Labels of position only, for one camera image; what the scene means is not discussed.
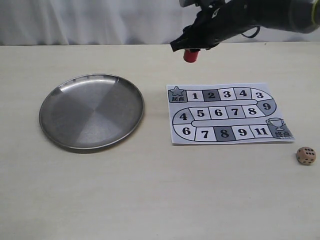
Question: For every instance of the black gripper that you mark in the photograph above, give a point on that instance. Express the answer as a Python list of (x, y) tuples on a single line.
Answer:
[(217, 21)]

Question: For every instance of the red cylinder game piece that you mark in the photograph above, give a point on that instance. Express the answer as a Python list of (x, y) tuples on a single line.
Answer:
[(190, 56)]

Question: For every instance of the wooden die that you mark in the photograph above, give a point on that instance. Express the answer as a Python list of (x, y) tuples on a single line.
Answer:
[(306, 155)]

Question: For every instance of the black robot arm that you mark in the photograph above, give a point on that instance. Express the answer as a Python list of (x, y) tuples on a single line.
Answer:
[(297, 16)]

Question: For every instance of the printed paper game board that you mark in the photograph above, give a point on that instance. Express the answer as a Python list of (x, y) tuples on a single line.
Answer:
[(238, 113)]

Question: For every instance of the round metal plate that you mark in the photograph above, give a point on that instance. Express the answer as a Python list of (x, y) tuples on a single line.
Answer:
[(91, 112)]

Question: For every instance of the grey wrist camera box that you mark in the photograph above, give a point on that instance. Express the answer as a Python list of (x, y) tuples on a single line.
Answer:
[(186, 3)]

